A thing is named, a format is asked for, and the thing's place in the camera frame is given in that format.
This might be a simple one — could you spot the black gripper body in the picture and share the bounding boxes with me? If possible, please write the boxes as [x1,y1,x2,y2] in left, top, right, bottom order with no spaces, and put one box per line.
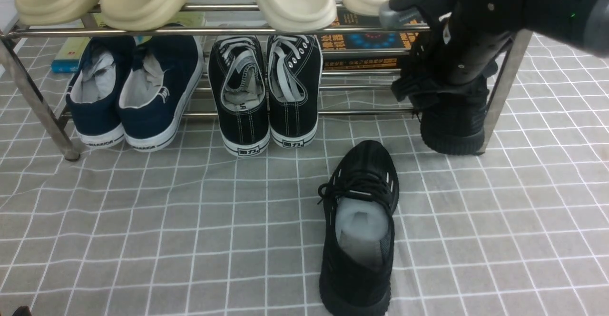
[402,0,524,88]

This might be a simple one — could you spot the grey black gripper finger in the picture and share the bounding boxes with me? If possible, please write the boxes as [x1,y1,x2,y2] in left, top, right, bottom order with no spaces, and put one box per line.
[379,0,457,29]

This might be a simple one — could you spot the black knit sneaker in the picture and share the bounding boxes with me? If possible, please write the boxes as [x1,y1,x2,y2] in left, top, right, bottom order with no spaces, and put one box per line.
[391,68,489,156]
[318,140,400,316]

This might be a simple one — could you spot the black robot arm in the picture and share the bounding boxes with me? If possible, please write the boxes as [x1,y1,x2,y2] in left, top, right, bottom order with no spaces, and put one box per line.
[379,0,608,86]

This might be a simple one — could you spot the silver metal shoe rack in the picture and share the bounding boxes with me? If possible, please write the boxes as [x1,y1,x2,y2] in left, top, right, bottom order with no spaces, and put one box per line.
[1,3,533,162]

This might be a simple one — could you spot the black book orange text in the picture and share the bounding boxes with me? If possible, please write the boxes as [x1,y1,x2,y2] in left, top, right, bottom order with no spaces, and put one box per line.
[318,10,418,70]

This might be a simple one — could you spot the black canvas sneaker right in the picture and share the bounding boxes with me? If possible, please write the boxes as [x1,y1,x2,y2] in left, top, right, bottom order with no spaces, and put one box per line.
[266,35,324,149]

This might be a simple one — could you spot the black canvas sneaker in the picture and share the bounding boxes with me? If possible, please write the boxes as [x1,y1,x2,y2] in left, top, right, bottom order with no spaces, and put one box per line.
[266,35,324,149]
[207,36,271,158]

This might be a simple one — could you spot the black canvas sneaker left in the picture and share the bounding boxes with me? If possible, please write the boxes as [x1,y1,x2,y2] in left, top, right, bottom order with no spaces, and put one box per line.
[207,36,271,158]

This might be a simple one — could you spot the grey checked floor cloth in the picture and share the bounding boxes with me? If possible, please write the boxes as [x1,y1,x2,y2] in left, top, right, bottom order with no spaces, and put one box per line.
[0,36,609,316]

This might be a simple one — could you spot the navy canvas shoe right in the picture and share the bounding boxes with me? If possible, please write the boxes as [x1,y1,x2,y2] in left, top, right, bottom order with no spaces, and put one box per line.
[118,35,205,152]

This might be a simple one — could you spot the navy canvas shoe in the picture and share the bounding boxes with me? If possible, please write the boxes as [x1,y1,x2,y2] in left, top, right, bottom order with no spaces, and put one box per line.
[66,36,136,149]
[118,35,205,152]

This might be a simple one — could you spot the navy canvas shoe left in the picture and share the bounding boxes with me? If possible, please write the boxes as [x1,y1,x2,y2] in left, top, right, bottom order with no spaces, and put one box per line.
[66,36,136,149]

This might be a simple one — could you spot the yellow green book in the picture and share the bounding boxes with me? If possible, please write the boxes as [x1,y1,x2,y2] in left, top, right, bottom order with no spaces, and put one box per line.
[50,11,206,74]

